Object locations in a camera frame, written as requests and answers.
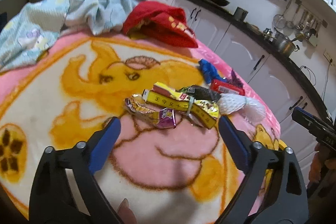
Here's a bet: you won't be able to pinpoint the dark green wrapper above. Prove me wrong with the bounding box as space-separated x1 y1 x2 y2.
178 85 221 102

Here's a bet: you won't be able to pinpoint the small steel cup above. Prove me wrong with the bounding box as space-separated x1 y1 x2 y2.
233 7 248 22

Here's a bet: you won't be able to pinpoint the person's left hand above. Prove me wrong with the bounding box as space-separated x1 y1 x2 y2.
117 198 137 224

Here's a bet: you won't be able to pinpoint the steel stock pot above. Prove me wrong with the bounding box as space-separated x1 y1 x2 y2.
272 31 300 57

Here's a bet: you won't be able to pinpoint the red embroidered cloth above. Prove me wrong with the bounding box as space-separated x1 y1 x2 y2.
122 1 198 48

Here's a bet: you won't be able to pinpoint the person's right hand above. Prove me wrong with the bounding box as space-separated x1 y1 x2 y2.
309 143 335 183

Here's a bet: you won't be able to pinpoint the pink cartoon bear blanket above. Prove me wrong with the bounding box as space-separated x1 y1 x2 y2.
0 29 281 224

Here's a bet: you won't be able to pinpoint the white foam fruit net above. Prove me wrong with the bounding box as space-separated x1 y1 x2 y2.
217 93 266 123

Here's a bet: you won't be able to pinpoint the blue crumpled wrapper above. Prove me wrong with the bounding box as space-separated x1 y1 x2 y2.
198 59 228 84

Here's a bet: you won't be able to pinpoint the yellow rimmed black trash bin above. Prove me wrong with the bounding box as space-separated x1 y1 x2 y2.
278 139 287 151

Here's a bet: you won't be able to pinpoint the yellow packets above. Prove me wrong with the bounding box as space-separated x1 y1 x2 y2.
142 82 219 129

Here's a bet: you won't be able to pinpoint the light blue patterned cloth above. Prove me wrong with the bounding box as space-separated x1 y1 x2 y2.
1 0 145 73

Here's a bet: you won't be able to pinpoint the purple gold snack wrapper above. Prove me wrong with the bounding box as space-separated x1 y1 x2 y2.
124 94 177 129

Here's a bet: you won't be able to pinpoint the red cylindrical can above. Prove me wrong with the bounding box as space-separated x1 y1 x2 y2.
210 79 245 96

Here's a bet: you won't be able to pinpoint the hanging strainer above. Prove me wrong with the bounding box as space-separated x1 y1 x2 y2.
273 0 292 30

